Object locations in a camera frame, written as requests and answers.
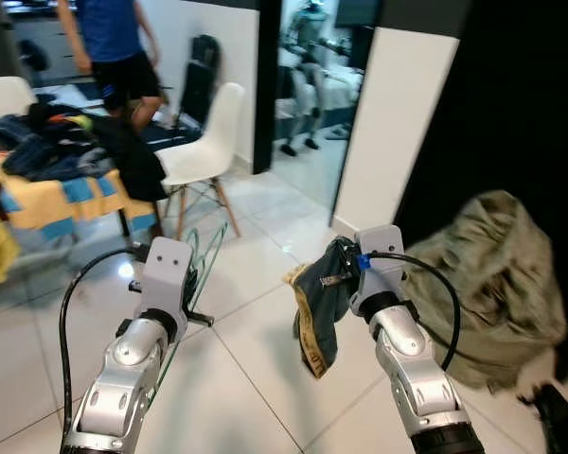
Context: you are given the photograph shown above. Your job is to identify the light blue plastic hanger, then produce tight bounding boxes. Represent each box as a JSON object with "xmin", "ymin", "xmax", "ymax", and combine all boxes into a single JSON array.
[{"xmin": 151, "ymin": 219, "xmax": 230, "ymax": 393}]

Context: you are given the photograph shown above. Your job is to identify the teal shorts yellow waistband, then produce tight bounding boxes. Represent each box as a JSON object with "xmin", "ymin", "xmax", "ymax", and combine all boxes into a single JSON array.
[{"xmin": 284, "ymin": 236, "xmax": 363, "ymax": 379}]

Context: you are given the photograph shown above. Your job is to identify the black garment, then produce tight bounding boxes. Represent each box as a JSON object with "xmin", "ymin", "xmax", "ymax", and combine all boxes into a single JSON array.
[{"xmin": 85, "ymin": 113, "xmax": 169, "ymax": 202}]

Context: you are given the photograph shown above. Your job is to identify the olive green garment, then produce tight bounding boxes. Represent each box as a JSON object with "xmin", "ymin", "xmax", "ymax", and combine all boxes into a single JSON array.
[{"xmin": 402, "ymin": 189, "xmax": 568, "ymax": 391}]

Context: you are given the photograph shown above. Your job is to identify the white shell chair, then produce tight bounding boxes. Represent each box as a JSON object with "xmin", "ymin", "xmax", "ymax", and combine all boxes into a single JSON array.
[
  {"xmin": 156, "ymin": 82, "xmax": 247, "ymax": 237},
  {"xmin": 0, "ymin": 76, "xmax": 39, "ymax": 119}
]

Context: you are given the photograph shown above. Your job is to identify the blue denim jeans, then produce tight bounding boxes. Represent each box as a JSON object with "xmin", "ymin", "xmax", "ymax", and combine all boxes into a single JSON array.
[{"xmin": 0, "ymin": 104, "xmax": 115, "ymax": 183}]

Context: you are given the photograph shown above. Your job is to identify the black hanging bag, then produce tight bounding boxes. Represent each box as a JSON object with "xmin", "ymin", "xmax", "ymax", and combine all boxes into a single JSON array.
[{"xmin": 183, "ymin": 33, "xmax": 222, "ymax": 129}]

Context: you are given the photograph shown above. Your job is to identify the black door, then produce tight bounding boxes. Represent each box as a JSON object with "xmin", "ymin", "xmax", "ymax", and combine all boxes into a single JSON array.
[{"xmin": 393, "ymin": 0, "xmax": 568, "ymax": 379}]

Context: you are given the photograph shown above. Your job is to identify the person in blue shirt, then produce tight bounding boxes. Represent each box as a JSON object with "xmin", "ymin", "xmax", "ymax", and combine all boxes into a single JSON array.
[{"xmin": 57, "ymin": 0, "xmax": 167, "ymax": 133}]

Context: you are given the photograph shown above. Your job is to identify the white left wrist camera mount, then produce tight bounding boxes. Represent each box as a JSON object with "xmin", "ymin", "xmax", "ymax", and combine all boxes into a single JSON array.
[{"xmin": 133, "ymin": 236, "xmax": 195, "ymax": 318}]

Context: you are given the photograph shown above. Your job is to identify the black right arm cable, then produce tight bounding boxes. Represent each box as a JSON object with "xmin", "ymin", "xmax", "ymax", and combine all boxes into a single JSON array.
[{"xmin": 364, "ymin": 249, "xmax": 463, "ymax": 375}]

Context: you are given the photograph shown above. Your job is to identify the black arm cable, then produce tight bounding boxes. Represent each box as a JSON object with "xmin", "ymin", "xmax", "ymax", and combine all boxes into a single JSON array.
[
  {"xmin": 364, "ymin": 249, "xmax": 463, "ymax": 375},
  {"xmin": 59, "ymin": 244, "xmax": 152, "ymax": 436}
]

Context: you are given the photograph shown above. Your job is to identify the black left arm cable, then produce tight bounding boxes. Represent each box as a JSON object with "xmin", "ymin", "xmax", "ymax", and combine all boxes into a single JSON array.
[{"xmin": 59, "ymin": 244, "xmax": 152, "ymax": 436}]

